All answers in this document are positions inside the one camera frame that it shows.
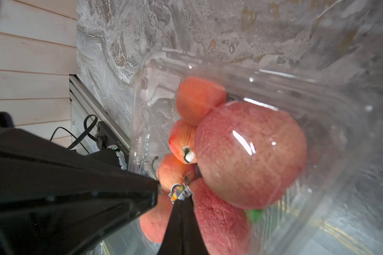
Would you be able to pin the clear box of apples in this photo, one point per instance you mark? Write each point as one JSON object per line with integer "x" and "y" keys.
{"x": 274, "y": 161}

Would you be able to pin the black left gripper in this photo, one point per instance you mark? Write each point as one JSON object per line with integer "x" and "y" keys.
{"x": 57, "y": 202}

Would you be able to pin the round fruit sticker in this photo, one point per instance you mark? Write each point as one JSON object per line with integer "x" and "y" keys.
{"x": 180, "y": 192}

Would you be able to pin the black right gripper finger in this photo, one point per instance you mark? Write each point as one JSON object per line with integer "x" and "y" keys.
{"x": 183, "y": 236}

